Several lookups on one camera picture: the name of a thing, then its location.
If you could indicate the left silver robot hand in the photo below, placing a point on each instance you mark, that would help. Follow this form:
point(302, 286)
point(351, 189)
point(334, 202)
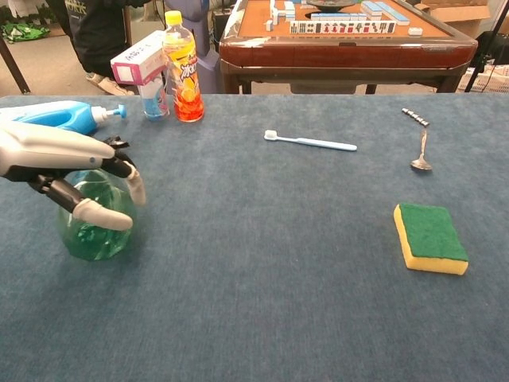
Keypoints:
point(47, 153)

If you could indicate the green transparent spray bottle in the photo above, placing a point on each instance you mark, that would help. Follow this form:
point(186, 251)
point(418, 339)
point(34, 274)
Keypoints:
point(99, 242)

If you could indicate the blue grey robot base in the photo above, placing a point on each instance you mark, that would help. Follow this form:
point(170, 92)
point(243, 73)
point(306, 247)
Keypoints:
point(210, 71)

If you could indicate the metal link strip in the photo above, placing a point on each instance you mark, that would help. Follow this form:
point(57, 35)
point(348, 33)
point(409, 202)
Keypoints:
point(415, 116)

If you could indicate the blue pump detergent bottle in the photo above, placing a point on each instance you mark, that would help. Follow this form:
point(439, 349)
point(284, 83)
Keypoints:
point(59, 115)

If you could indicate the small clear bottle blue label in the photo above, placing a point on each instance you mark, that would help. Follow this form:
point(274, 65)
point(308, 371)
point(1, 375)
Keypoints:
point(155, 105)

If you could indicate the orange drink bottle yellow cap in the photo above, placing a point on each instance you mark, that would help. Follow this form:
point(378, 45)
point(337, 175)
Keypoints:
point(185, 79)

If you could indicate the black tripod stand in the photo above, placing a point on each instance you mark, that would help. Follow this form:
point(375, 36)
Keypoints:
point(486, 44)

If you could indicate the dark slanted pole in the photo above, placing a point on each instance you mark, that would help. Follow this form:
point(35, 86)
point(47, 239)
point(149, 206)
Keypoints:
point(16, 71)

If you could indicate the green bag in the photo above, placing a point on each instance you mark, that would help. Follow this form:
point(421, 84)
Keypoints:
point(22, 32)

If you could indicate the white pink cardboard box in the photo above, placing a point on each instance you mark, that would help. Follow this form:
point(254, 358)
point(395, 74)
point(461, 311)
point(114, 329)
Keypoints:
point(139, 63)

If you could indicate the person in dark clothes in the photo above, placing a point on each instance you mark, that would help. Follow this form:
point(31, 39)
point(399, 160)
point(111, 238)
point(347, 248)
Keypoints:
point(99, 36)

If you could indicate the blue table cloth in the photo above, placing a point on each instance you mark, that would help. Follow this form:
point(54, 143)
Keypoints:
point(254, 298)

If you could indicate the light blue toothbrush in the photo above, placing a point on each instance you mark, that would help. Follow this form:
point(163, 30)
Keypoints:
point(318, 142)

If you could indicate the stacked mahjong tiles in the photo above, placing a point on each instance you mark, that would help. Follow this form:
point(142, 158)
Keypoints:
point(280, 14)

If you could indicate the brown mahjong table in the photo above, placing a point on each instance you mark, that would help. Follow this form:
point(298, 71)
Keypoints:
point(338, 53)

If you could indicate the row of face-up mahjong tiles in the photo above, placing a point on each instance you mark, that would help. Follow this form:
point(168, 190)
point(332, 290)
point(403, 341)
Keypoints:
point(342, 28)

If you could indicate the row of blue-backed mahjong tiles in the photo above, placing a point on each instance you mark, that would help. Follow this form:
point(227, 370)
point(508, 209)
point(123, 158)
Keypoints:
point(338, 16)

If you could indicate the dark mahjong table centre dish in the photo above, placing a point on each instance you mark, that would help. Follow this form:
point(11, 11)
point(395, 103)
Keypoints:
point(332, 4)

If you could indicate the diagonal row of mahjong tiles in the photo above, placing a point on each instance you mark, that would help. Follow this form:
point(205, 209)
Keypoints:
point(383, 12)

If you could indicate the metal spoon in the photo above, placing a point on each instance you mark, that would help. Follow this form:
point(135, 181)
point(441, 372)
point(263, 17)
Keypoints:
point(421, 165)

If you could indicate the single white mahjong tile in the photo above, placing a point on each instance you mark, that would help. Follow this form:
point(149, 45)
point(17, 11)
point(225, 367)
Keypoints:
point(415, 32)

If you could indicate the green yellow sponge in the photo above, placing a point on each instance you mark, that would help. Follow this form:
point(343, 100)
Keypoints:
point(431, 235)

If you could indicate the white plastic crate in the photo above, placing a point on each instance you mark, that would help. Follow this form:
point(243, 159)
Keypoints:
point(493, 83)

